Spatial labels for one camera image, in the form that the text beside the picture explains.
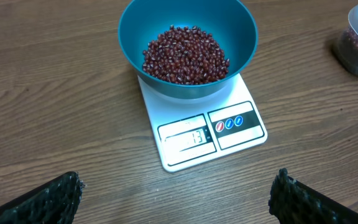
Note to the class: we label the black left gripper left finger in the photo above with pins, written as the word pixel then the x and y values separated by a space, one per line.
pixel 54 202

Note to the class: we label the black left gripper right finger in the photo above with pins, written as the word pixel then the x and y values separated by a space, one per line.
pixel 293 202

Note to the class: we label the white digital kitchen scale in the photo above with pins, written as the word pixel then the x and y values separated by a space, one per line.
pixel 191 132

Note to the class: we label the red beans in bowl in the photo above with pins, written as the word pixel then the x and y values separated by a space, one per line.
pixel 185 56

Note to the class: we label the blue bowl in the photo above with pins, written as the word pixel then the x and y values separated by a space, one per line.
pixel 229 21

